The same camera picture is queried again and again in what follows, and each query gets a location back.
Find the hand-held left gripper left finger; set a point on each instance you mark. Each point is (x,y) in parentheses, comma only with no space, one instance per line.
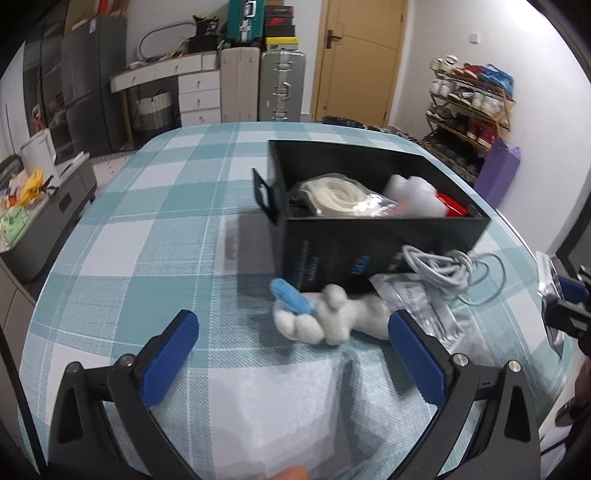
(168,360)

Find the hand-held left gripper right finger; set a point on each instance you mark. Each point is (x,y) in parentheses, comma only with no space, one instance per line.
(418,360)

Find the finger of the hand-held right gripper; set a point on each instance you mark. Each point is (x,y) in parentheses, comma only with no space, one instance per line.
(572,290)
(570,321)

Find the clear plastic bag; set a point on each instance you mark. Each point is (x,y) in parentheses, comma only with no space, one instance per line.
(549,286)

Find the white plush toy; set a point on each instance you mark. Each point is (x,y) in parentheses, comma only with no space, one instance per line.
(332,318)

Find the black cardboard box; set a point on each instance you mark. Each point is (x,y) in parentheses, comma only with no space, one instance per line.
(323,249)

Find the person's left hand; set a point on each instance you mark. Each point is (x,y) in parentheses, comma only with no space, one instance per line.
(290,474)

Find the clear zip bag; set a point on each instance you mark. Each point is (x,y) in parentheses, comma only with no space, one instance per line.
(415,304)

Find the purple bag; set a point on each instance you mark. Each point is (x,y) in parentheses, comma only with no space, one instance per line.
(496,173)

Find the grey side cabinet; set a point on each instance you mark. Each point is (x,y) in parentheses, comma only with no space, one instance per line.
(60,207)

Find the wooden shoe rack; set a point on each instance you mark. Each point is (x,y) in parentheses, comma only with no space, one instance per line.
(505,110)

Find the green packet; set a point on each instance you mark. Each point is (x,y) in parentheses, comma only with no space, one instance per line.
(14,226)

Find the shoe rack with shoes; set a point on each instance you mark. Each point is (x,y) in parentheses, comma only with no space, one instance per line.
(466,99)

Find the yellow plastic bag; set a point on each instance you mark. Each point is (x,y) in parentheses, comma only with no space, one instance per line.
(32,187)

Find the dark shoes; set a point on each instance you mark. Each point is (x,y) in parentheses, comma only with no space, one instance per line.
(351,123)

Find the woven laundry basket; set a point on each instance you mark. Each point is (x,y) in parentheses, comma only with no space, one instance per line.
(154,113)

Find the white appliance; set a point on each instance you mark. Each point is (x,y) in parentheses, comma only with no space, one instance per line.
(37,150)

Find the grey chair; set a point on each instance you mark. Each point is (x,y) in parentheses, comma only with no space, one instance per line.
(9,168)

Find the white drawer cabinet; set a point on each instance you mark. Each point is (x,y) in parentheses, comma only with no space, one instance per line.
(199,99)

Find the grey refrigerator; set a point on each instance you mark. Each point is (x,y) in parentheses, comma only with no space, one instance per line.
(92,87)

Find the beige suitcase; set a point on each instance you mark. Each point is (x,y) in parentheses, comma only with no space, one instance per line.
(239,85)

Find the white desk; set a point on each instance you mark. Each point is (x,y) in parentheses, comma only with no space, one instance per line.
(138,76)

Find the silver suitcase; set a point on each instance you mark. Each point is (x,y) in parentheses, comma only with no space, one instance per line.
(281,85)

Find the wooden door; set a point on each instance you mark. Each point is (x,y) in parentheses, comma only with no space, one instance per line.
(360,60)

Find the dark glass cabinet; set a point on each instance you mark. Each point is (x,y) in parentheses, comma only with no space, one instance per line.
(41,69)

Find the black paper bag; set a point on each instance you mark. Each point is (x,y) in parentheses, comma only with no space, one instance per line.
(204,32)

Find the black yellow shoe box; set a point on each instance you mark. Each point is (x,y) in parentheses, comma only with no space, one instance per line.
(282,44)

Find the teal suitcase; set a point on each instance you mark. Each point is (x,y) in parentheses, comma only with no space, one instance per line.
(242,23)

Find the plain black shoe box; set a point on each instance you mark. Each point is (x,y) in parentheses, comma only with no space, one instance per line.
(280,31)

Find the brown cardboard box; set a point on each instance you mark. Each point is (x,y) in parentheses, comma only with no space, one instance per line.
(119,8)

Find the large cardboard box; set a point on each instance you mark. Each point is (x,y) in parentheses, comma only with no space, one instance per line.
(81,14)

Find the red paper bag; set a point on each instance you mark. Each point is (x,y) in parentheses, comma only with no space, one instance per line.
(104,7)

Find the black shoe box red logo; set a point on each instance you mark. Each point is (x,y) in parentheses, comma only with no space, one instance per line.
(279,16)

